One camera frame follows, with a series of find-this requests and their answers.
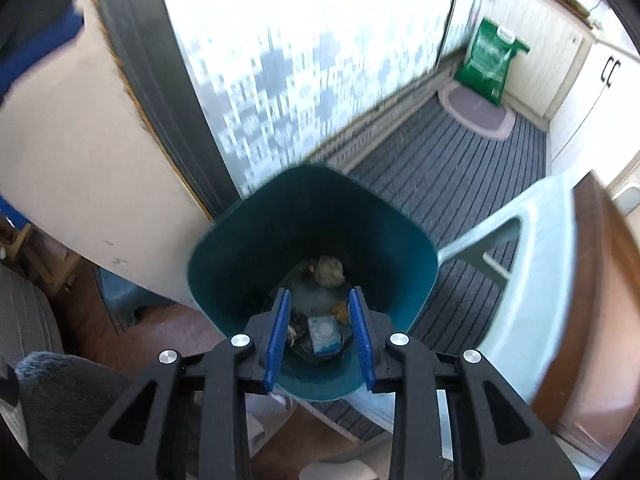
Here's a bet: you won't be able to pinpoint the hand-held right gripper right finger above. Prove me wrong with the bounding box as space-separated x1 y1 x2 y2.
347 285 581 480

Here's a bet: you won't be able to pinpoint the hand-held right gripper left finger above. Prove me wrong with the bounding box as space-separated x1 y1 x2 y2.
65 287 292 480

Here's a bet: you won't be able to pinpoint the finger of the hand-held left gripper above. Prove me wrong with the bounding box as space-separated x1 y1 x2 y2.
0 0 86 106

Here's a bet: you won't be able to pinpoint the blue cartoon tissue pack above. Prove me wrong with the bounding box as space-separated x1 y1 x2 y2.
306 315 343 353

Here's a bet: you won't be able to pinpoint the beige tissue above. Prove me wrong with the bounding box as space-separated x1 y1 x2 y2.
312 255 347 288

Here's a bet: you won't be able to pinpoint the dark teal trash bin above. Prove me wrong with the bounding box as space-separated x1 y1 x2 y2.
187 164 441 403

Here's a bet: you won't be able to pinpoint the brown wooden tray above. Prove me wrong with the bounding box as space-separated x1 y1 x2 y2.
530 172 640 466

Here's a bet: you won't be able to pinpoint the blue plastic step stool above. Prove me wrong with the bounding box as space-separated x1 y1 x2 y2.
97 267 166 331

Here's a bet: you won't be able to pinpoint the grey striped floor mat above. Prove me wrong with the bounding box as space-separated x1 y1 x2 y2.
300 95 551 441

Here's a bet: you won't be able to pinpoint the light green plastic stool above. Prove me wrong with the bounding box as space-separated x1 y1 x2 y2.
300 170 598 480

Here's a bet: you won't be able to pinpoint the wooden rack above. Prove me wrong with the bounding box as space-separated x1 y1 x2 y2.
0 220 81 301

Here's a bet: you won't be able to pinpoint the person's dark grey trousers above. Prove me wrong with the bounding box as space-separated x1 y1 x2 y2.
15 352 201 480

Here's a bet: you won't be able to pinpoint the grey fabric sofa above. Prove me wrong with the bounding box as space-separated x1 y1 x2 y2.
0 262 66 361

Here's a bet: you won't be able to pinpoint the grey oval floor mat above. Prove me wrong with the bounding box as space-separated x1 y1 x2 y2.
437 81 516 142

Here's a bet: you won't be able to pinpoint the frosted patterned sliding door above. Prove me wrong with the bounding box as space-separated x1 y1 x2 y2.
85 0 476 201

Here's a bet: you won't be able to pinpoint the green rice bag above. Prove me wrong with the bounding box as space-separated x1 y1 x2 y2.
452 17 531 107

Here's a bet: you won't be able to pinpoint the low white cabinet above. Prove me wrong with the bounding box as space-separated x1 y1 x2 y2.
487 0 596 121

